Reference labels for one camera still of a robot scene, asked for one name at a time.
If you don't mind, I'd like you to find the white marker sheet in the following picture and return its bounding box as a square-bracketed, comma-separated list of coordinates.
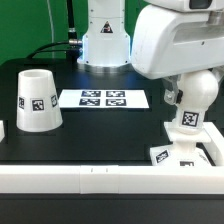
[59, 89, 149, 109]

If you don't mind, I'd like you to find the white lamp shade cone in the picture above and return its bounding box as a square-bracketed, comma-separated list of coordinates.
[16, 69, 63, 132]

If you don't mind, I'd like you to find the white front fence rail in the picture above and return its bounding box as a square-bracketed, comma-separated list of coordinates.
[0, 165, 224, 194]

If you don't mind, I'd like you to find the white lamp bulb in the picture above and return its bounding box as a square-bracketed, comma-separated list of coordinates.
[173, 70, 218, 134]

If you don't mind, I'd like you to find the white lamp base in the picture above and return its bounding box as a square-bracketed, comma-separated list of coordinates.
[150, 122, 211, 167]

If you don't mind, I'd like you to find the white left fence piece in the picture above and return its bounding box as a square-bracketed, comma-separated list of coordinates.
[0, 120, 5, 142]

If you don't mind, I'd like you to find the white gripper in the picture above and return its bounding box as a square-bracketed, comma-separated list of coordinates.
[131, 0, 224, 104]

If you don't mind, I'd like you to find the white thin cable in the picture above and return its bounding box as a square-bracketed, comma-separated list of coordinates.
[46, 0, 56, 59]

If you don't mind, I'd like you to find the black thick cable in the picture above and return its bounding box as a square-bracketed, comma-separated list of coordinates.
[26, 0, 84, 60]

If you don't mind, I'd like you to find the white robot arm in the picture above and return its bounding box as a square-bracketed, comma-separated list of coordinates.
[78, 0, 224, 79]

